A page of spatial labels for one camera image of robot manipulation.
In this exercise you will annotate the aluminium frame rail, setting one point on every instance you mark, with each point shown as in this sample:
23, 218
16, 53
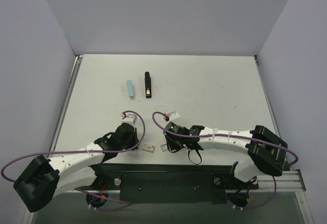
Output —
290, 181

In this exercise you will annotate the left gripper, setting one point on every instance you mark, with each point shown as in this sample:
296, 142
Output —
133, 139

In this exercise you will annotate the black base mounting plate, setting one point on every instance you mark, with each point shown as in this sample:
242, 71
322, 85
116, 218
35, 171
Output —
168, 184

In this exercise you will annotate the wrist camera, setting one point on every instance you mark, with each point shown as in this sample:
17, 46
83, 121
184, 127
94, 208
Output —
129, 119
171, 116

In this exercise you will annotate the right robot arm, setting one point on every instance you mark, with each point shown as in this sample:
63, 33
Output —
265, 151

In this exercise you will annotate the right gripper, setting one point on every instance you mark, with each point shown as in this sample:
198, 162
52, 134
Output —
169, 140

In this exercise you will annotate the staple box with red label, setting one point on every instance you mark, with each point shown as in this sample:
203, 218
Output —
148, 148

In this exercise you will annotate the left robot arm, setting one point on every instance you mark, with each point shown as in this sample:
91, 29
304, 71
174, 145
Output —
45, 178

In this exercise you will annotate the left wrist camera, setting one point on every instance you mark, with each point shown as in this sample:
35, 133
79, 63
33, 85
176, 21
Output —
129, 119

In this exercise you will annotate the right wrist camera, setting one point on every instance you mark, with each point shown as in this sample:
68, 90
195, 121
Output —
171, 116

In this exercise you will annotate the clear staple box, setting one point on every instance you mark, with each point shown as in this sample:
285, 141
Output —
163, 147

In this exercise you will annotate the black stapler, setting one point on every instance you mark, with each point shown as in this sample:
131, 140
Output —
148, 88

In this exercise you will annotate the light blue white stapler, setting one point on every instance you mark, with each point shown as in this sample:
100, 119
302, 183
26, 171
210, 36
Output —
130, 89

